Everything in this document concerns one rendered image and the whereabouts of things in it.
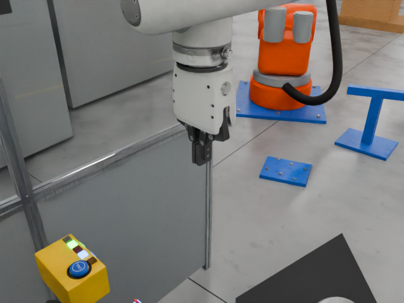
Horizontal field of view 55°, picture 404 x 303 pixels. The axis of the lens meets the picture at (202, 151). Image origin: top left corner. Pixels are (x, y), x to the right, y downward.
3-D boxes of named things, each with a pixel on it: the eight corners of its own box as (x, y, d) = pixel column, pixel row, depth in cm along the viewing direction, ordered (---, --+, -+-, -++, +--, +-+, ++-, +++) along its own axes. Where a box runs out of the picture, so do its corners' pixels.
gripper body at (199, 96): (246, 56, 56) (241, 126, 62) (195, 42, 62) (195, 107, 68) (210, 69, 51) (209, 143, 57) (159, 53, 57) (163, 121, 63)
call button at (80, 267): (67, 271, 90) (65, 266, 89) (82, 261, 92) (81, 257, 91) (76, 281, 87) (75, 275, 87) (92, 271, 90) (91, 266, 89)
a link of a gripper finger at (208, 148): (223, 129, 62) (222, 165, 65) (208, 123, 64) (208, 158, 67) (210, 136, 60) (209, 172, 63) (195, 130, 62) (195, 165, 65)
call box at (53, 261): (42, 282, 99) (32, 252, 94) (77, 261, 106) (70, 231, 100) (75, 321, 90) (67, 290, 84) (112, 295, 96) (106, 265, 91)
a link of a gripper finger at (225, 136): (241, 132, 58) (219, 143, 62) (216, 86, 58) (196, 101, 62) (235, 134, 57) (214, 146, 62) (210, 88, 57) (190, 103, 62)
